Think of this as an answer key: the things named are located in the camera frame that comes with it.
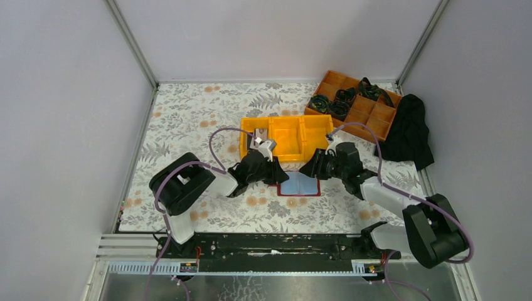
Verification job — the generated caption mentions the loose black strap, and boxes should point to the loose black strap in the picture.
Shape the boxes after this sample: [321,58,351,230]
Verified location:
[358,77,396,109]

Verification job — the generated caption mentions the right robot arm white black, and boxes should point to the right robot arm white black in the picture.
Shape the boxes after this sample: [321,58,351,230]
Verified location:
[299,142,473,268]

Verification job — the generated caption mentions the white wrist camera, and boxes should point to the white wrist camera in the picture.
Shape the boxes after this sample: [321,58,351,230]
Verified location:
[253,137,277,162]
[326,132,344,154]

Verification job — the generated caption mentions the grey credit card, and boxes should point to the grey credit card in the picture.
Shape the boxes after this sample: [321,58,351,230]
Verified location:
[247,128,268,150]

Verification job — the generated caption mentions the rolled black strap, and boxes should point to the rolled black strap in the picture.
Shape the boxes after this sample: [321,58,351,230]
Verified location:
[328,88,358,122]
[309,94,332,115]

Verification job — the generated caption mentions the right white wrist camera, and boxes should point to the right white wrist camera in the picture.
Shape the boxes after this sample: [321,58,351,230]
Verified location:
[326,132,344,154]

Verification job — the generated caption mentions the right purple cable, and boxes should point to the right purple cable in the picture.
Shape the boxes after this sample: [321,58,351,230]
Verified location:
[328,122,476,301]

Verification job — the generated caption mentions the right aluminium corner post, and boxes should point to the right aluminium corner post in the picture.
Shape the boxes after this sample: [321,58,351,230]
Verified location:
[396,0,450,88]

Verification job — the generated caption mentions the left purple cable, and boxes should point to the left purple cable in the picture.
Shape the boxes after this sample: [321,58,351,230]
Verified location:
[143,127,260,301]

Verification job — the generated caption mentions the purple cable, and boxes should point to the purple cable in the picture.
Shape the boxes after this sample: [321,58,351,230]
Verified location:
[143,127,260,301]
[328,122,476,301]

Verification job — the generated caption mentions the aluminium slotted rail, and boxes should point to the aluminium slotted rail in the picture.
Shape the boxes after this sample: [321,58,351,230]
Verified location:
[108,260,383,278]

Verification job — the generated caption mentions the aluminium corner post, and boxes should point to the aluminium corner post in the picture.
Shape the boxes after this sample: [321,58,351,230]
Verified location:
[104,0,159,89]
[396,0,450,88]

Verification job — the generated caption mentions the black cloth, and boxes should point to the black cloth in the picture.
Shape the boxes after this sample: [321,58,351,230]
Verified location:
[374,94,434,171]

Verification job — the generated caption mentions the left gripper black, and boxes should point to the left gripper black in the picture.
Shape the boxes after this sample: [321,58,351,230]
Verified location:
[246,156,289,186]

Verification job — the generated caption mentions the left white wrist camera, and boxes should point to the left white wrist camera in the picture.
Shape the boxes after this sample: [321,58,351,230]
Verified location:
[253,137,277,162]

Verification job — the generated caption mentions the left aluminium corner post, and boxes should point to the left aluminium corner post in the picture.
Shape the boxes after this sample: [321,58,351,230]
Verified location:
[104,0,159,89]

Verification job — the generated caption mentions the yellow three-compartment bin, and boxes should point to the yellow three-compartment bin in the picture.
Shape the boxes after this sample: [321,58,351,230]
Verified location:
[240,115,334,162]

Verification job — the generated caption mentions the rolled black strap middle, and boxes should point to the rolled black strap middle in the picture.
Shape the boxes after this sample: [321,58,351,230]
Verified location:
[328,88,358,122]

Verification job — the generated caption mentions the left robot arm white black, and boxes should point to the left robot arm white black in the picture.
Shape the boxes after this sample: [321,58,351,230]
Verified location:
[149,150,289,258]

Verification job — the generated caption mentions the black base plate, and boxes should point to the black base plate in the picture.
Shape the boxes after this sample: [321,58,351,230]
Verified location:
[154,228,401,270]

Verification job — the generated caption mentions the floral table mat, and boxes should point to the floral table mat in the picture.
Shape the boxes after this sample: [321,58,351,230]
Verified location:
[118,83,402,233]

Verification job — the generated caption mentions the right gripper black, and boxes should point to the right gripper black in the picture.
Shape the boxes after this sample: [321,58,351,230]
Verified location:
[299,149,347,181]

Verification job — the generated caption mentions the rolled black strap left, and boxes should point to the rolled black strap left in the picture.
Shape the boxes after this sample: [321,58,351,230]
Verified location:
[309,94,332,115]

